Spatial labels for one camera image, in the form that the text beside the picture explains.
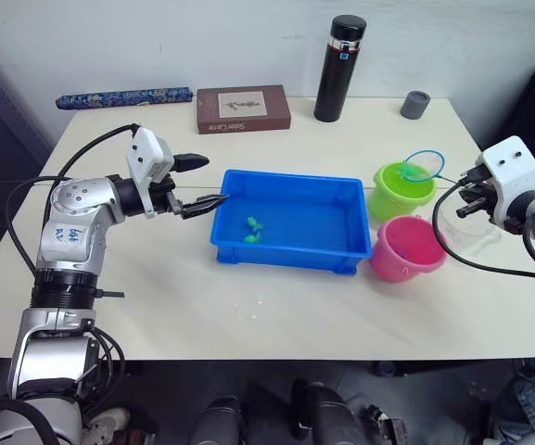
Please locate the black thermos bottle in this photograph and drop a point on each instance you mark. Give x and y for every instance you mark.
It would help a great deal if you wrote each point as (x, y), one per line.
(336, 79)

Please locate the pink plastic bucket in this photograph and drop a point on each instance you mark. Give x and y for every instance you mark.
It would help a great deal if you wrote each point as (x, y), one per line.
(415, 236)

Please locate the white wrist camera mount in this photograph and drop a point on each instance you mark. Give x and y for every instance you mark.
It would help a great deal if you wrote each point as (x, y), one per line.
(149, 150)
(513, 162)

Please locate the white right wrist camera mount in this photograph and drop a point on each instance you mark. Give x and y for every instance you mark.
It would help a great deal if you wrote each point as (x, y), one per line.
(513, 162)

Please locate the green plastic bucket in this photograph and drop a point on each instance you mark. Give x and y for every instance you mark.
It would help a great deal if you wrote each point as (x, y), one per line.
(387, 199)

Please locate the clear plastic measuring cup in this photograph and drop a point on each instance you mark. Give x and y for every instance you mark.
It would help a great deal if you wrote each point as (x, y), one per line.
(468, 236)

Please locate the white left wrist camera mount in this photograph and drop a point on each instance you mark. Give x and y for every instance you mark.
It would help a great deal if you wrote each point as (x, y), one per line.
(149, 150)

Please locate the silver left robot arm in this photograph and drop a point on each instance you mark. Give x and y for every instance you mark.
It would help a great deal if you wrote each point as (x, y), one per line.
(72, 204)

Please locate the dark grey rounded shape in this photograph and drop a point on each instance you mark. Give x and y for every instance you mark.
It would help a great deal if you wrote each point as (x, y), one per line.
(327, 412)
(218, 422)

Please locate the green toy fish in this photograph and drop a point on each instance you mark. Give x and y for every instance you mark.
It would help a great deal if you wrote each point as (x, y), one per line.
(410, 171)
(254, 223)
(251, 239)

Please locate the white shoe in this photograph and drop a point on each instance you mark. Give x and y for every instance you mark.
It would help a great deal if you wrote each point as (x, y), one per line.
(107, 424)

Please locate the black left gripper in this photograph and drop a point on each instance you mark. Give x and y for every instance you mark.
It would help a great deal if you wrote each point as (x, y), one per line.
(162, 192)

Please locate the brown rectangular box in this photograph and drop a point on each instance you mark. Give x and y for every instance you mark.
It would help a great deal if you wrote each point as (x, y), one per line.
(244, 124)

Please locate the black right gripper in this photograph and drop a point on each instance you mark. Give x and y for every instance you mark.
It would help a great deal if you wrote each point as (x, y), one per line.
(484, 194)

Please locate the grey cylindrical cap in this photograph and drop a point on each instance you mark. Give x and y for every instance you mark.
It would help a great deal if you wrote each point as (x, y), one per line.
(413, 106)

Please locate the blue rimmed fishing net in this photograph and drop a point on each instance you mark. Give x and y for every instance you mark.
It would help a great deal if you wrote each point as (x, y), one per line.
(429, 163)

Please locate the blue patterned cloth tube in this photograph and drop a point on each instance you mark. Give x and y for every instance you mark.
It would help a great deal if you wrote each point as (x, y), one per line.
(123, 97)

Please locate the black metal bracket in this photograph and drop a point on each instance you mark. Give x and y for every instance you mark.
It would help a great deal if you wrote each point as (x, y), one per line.
(385, 426)

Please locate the blue plastic tub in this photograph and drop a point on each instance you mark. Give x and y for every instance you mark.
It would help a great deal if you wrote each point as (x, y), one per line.
(295, 218)

